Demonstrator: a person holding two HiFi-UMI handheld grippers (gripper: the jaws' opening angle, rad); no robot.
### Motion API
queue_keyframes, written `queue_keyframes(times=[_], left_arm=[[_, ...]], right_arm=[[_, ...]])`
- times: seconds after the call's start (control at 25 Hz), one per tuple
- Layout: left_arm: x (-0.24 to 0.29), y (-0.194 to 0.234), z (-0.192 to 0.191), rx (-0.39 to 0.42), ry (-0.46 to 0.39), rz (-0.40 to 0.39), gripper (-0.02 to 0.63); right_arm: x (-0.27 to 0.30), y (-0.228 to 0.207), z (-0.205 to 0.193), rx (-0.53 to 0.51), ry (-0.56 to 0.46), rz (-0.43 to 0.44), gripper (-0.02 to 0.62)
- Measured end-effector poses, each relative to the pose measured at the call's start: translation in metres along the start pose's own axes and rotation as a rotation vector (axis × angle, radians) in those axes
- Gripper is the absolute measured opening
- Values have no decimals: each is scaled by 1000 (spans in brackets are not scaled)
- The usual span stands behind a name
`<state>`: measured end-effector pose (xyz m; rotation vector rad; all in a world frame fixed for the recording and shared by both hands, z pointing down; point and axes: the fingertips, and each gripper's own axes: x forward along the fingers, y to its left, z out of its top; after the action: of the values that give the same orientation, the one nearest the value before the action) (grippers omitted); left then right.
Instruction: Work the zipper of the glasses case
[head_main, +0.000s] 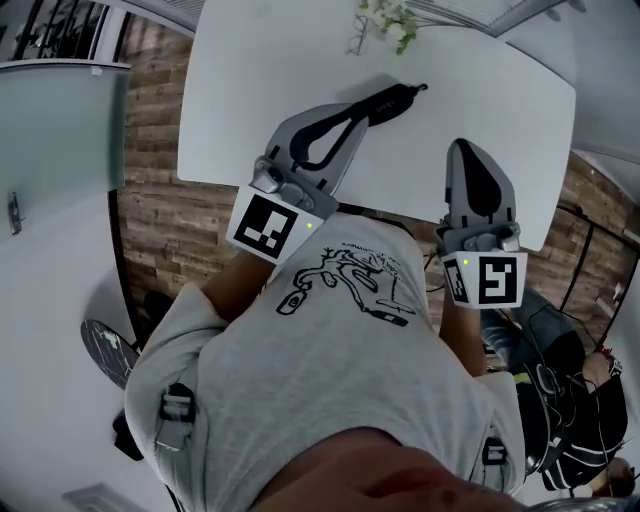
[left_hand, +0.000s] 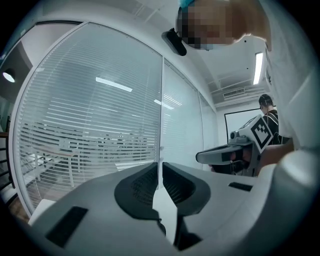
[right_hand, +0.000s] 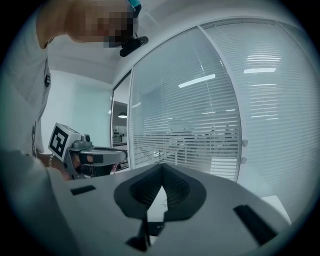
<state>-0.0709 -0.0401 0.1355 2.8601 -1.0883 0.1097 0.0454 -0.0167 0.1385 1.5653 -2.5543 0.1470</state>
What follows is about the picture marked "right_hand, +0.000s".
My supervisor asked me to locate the white table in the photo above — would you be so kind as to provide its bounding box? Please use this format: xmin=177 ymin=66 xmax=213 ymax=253
xmin=259 ymin=195 xmax=293 ymax=224

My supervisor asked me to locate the white window blind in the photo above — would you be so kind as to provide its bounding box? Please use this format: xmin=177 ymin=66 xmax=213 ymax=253
xmin=199 ymin=21 xmax=316 ymax=201
xmin=129 ymin=26 xmax=243 ymax=182

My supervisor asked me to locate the teal head strap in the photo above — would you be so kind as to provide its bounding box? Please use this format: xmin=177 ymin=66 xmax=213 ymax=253
xmin=125 ymin=0 xmax=143 ymax=13

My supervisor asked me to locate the person's left hand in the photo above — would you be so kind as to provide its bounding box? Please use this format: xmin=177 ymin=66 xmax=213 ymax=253
xmin=69 ymin=153 xmax=83 ymax=174

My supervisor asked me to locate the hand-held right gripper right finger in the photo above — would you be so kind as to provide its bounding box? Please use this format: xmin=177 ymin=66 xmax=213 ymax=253
xmin=149 ymin=163 xmax=293 ymax=256

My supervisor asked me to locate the person's head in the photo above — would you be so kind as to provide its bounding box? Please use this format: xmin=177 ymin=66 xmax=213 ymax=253
xmin=39 ymin=0 xmax=140 ymax=49

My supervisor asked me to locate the person's left forearm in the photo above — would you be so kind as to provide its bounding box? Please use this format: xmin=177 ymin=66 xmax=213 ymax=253
xmin=37 ymin=152 xmax=72 ymax=181

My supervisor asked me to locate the person's white shirt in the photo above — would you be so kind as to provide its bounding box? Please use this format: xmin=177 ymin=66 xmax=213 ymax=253
xmin=0 ymin=4 xmax=52 ymax=162

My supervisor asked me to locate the black head camera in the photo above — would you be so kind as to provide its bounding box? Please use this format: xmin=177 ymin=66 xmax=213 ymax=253
xmin=119 ymin=35 xmax=150 ymax=58

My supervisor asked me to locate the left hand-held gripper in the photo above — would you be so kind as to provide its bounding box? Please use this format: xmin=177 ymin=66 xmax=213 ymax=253
xmin=48 ymin=122 xmax=129 ymax=181

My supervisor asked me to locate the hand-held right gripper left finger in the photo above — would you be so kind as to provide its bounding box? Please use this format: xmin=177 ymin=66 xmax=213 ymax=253
xmin=64 ymin=163 xmax=164 ymax=256

